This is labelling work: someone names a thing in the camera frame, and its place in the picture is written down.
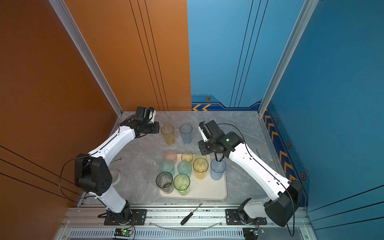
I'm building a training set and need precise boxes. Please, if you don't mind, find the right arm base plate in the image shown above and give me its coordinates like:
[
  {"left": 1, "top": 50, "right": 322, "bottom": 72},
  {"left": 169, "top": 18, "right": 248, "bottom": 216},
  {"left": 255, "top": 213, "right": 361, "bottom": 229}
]
[{"left": 225, "top": 209, "right": 267, "bottom": 226}]

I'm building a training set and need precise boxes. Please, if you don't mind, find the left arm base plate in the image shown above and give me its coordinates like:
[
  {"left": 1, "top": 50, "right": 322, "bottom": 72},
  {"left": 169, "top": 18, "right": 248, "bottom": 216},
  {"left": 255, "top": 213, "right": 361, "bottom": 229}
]
[{"left": 104, "top": 209, "right": 147, "bottom": 227}]

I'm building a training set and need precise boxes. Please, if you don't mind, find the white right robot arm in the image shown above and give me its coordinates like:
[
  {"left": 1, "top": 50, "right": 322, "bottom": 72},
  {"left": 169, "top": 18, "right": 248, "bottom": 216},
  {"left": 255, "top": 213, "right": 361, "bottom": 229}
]
[{"left": 199, "top": 129, "right": 303, "bottom": 227}]

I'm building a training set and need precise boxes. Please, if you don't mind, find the left green circuit board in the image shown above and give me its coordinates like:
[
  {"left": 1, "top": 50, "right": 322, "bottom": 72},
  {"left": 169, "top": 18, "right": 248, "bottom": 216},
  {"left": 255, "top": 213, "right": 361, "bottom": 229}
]
[{"left": 113, "top": 228, "right": 134, "bottom": 239}]

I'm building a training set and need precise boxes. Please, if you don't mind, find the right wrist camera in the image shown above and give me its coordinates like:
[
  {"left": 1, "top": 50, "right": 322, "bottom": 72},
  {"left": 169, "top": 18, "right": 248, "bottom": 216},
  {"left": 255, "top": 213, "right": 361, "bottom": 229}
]
[{"left": 199, "top": 120, "right": 225, "bottom": 142}]

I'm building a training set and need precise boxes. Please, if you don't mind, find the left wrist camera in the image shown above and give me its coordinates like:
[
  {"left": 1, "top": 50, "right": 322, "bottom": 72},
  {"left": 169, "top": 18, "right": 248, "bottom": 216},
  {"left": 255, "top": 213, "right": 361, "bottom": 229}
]
[{"left": 133, "top": 107, "right": 156, "bottom": 123}]

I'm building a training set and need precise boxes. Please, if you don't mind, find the dark smoky tall glass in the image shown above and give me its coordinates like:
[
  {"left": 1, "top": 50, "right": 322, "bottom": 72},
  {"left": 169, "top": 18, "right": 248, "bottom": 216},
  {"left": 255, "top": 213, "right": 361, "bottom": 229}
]
[{"left": 156, "top": 172, "right": 174, "bottom": 194}]

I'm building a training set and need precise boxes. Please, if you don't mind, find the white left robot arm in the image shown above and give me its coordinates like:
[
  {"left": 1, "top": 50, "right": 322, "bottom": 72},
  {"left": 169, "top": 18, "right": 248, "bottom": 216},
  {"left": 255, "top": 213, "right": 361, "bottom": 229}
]
[{"left": 75, "top": 113, "right": 160, "bottom": 225}]

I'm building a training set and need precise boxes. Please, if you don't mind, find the teal tall glass front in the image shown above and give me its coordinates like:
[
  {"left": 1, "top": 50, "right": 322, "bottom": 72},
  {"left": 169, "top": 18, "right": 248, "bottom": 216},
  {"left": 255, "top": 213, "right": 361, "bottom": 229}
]
[{"left": 160, "top": 159, "right": 175, "bottom": 177}]

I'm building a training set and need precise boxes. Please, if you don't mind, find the green tall glass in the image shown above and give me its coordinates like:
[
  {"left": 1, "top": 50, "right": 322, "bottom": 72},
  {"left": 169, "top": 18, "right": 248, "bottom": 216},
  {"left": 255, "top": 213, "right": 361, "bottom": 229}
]
[{"left": 174, "top": 174, "right": 191, "bottom": 196}]

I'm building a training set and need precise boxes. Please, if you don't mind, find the yellow short glass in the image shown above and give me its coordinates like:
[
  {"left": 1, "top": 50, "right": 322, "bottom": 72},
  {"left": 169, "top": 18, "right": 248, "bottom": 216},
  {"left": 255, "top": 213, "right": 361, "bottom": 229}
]
[{"left": 181, "top": 152, "right": 194, "bottom": 162}]

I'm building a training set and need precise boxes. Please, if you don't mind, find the teal tall glass back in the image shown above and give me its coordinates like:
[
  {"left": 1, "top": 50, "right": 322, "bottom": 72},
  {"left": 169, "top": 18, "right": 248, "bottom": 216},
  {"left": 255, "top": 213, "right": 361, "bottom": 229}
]
[{"left": 177, "top": 161, "right": 192, "bottom": 178}]

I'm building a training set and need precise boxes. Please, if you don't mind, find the black handled screwdriver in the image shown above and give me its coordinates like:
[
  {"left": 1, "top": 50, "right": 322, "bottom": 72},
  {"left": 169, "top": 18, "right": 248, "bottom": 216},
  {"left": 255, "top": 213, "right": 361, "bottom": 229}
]
[{"left": 180, "top": 204, "right": 202, "bottom": 226}]

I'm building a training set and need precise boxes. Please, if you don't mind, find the teal tall glass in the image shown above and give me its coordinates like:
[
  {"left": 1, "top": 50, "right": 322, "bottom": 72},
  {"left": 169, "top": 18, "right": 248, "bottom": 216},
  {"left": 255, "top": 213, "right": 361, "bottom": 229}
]
[
  {"left": 177, "top": 161, "right": 192, "bottom": 178},
  {"left": 160, "top": 159, "right": 175, "bottom": 177}
]

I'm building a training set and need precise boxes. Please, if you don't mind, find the blue tall glass back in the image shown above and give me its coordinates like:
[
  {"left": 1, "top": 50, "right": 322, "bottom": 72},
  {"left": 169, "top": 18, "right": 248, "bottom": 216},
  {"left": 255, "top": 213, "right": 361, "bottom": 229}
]
[{"left": 211, "top": 159, "right": 227, "bottom": 181}]

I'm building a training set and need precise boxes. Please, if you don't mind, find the pink short glass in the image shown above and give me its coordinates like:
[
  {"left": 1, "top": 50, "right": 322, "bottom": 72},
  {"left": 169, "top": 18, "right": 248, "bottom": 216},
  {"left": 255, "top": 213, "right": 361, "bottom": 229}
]
[{"left": 165, "top": 150, "right": 178, "bottom": 164}]

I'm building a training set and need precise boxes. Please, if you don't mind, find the amber tall glass back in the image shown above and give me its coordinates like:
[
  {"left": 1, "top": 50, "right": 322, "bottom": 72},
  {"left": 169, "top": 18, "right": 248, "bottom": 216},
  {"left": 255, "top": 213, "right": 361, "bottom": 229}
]
[{"left": 161, "top": 125, "right": 175, "bottom": 146}]

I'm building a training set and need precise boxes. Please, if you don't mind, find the cream rectangular tray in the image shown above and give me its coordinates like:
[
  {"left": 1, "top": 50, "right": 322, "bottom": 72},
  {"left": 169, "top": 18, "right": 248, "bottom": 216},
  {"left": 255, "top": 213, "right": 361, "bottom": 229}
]
[{"left": 158, "top": 155, "right": 227, "bottom": 201}]

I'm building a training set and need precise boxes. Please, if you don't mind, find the yellow tall glass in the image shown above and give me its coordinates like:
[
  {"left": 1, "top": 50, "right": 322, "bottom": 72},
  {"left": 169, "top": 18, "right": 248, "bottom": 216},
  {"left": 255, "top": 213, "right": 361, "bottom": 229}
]
[{"left": 193, "top": 158, "right": 209, "bottom": 180}]

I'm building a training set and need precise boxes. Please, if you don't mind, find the grey-blue tall glass back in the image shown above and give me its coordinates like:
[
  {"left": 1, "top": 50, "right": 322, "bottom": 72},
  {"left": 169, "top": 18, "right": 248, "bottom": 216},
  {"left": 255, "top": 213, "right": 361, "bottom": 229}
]
[{"left": 179, "top": 123, "right": 193, "bottom": 144}]

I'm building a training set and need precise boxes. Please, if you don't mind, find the aluminium front rail frame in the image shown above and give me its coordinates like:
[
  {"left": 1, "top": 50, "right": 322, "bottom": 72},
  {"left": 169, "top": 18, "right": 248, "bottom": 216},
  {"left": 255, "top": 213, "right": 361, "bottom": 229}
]
[{"left": 54, "top": 204, "right": 317, "bottom": 240}]

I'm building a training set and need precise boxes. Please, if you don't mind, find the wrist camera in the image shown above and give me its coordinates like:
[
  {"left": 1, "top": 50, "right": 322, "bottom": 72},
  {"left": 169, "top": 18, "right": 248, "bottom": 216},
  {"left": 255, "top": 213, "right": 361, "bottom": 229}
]
[
  {"left": 133, "top": 107, "right": 156, "bottom": 123},
  {"left": 199, "top": 120, "right": 225, "bottom": 142}
]

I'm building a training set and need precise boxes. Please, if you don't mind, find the green circuit board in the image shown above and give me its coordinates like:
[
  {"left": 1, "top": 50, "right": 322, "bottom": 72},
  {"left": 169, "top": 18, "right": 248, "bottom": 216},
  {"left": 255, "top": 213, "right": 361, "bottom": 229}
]
[
  {"left": 243, "top": 228, "right": 259, "bottom": 240},
  {"left": 113, "top": 228, "right": 134, "bottom": 239}
]

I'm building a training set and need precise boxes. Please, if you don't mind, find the green short glass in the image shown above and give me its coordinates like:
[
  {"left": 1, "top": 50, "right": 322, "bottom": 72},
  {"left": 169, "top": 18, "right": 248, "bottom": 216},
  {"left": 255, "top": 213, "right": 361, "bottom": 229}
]
[{"left": 195, "top": 152, "right": 208, "bottom": 160}]

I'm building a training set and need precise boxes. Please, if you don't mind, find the small metal wrench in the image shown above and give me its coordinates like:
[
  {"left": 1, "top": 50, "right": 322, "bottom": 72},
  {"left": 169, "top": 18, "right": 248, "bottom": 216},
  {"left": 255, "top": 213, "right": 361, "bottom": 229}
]
[{"left": 109, "top": 158, "right": 123, "bottom": 165}]

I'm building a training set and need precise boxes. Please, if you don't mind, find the right green circuit board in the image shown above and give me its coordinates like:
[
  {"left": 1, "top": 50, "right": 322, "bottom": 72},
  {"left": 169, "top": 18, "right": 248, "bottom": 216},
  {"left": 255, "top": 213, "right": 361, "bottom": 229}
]
[{"left": 243, "top": 228, "right": 259, "bottom": 240}]

